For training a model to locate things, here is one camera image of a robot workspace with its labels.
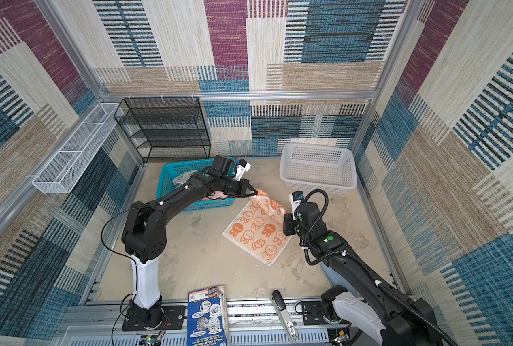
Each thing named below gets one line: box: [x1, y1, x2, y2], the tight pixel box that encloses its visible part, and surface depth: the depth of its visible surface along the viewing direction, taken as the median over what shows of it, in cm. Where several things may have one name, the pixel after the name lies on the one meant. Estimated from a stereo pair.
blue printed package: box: [186, 284, 230, 346], surface depth 73 cm
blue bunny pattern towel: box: [172, 169, 199, 189], surface depth 108 cm
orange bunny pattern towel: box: [221, 189, 292, 268], surface depth 93 cm
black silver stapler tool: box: [270, 289, 299, 341], surface depth 72 cm
